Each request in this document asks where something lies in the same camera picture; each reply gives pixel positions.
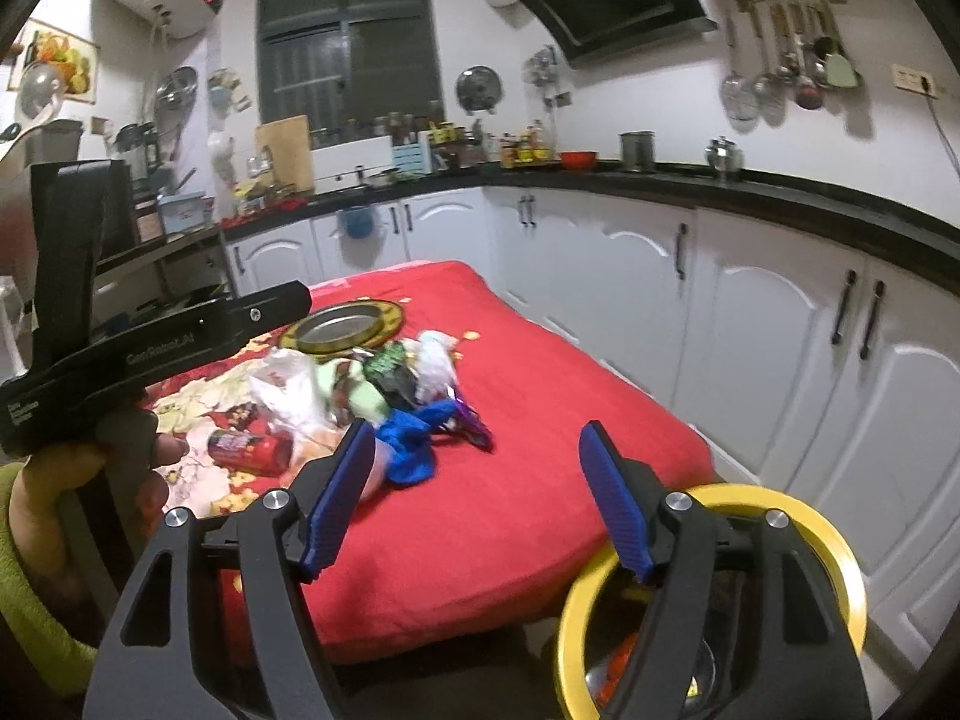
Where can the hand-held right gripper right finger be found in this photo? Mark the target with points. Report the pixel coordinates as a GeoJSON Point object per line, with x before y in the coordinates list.
{"type": "Point", "coordinates": [611, 495]}

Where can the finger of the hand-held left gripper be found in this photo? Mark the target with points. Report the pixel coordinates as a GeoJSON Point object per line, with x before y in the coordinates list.
{"type": "Point", "coordinates": [274, 311]}

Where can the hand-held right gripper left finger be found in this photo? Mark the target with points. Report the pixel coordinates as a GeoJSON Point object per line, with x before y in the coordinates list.
{"type": "Point", "coordinates": [345, 495]}

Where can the small green sponge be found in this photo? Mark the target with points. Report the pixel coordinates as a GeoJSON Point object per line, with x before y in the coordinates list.
{"type": "Point", "coordinates": [330, 375]}

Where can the large green sponge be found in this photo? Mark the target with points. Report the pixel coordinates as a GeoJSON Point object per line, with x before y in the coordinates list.
{"type": "Point", "coordinates": [371, 401]}

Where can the red candy tube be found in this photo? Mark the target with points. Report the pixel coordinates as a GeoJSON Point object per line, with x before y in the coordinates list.
{"type": "Point", "coordinates": [247, 451]}

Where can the yellow rimmed bin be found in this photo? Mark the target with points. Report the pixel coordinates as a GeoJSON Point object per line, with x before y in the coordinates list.
{"type": "Point", "coordinates": [750, 495]}

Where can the person's left forearm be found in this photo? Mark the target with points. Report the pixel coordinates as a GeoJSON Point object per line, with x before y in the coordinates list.
{"type": "Point", "coordinates": [30, 637]}

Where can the person's left hand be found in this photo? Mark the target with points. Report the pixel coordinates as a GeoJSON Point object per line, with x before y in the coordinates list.
{"type": "Point", "coordinates": [45, 517]}

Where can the round metal tray gold rim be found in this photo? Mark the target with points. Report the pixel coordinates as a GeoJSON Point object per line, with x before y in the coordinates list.
{"type": "Point", "coordinates": [337, 326]}

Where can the blue cloth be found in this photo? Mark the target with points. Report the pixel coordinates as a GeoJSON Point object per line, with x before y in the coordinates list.
{"type": "Point", "coordinates": [409, 450]}

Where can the white plastic bag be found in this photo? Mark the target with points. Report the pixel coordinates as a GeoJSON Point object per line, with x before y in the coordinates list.
{"type": "Point", "coordinates": [289, 390]}

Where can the red floral tablecloth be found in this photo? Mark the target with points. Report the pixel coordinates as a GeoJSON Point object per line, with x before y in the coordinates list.
{"type": "Point", "coordinates": [525, 427]}

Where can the blue hanging cup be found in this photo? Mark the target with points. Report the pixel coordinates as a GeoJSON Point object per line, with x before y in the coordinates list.
{"type": "Point", "coordinates": [354, 223]}

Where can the dark green snack wrapper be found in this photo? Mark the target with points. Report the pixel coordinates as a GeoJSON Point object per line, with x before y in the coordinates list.
{"type": "Point", "coordinates": [390, 367]}

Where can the light blue box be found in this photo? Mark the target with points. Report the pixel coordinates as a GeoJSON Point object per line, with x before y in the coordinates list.
{"type": "Point", "coordinates": [184, 211]}

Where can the purple snack wrapper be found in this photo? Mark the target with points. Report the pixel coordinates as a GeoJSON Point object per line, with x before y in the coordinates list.
{"type": "Point", "coordinates": [472, 427]}

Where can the wooden cutting board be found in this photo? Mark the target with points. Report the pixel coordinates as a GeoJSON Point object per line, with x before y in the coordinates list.
{"type": "Point", "coordinates": [285, 154]}

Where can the white crumpled plastic wrapper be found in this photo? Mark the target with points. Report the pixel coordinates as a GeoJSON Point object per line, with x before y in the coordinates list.
{"type": "Point", "coordinates": [435, 364]}

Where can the blue knife rack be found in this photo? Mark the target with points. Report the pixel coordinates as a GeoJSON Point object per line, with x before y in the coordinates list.
{"type": "Point", "coordinates": [412, 156]}

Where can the hanging steel pot lid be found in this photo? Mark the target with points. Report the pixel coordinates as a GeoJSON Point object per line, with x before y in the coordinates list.
{"type": "Point", "coordinates": [178, 90]}

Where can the dark framed window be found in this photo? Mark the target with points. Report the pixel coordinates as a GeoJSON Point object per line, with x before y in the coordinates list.
{"type": "Point", "coordinates": [345, 30]}

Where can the row of condiment bottles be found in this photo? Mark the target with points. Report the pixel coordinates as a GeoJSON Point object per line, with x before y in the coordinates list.
{"type": "Point", "coordinates": [517, 150]}

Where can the hanging glass lid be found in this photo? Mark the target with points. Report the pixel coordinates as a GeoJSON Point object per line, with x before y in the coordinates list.
{"type": "Point", "coordinates": [41, 90]}

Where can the red bowl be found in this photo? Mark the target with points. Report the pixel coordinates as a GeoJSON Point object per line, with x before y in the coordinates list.
{"type": "Point", "coordinates": [579, 160]}

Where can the steel kettle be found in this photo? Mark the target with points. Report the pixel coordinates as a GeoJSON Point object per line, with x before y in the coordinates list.
{"type": "Point", "coordinates": [724, 157]}

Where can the steel ladle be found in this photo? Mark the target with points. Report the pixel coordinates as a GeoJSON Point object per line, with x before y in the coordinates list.
{"type": "Point", "coordinates": [765, 82]}

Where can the red ladle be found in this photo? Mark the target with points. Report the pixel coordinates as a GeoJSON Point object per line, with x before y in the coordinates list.
{"type": "Point", "coordinates": [808, 94]}

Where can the green spatula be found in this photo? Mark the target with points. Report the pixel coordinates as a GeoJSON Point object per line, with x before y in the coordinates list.
{"type": "Point", "coordinates": [840, 71]}

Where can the round lid on wall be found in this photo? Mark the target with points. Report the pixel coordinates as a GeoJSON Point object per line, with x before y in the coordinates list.
{"type": "Point", "coordinates": [478, 90]}

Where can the fruit wall poster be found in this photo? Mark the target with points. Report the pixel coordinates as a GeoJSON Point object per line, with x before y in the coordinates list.
{"type": "Point", "coordinates": [71, 60]}

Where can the wall power outlet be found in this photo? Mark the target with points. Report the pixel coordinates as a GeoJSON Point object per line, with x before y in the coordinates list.
{"type": "Point", "coordinates": [915, 80]}

